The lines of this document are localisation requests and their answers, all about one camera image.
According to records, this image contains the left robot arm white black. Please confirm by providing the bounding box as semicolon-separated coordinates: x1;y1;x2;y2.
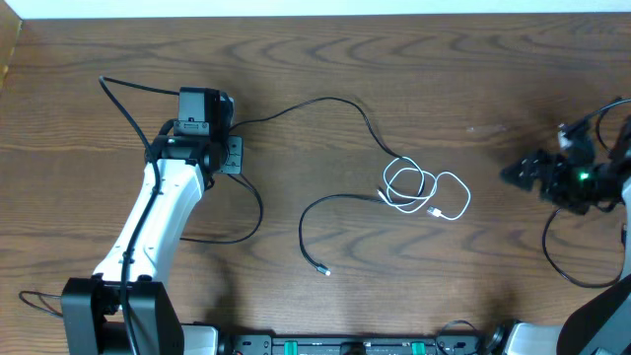
61;87;243;354

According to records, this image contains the black micro-USB cable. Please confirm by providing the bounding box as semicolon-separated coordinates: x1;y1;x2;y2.
179;96;428;276

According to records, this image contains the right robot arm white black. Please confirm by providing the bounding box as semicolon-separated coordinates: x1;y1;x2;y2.
498;150;630;354

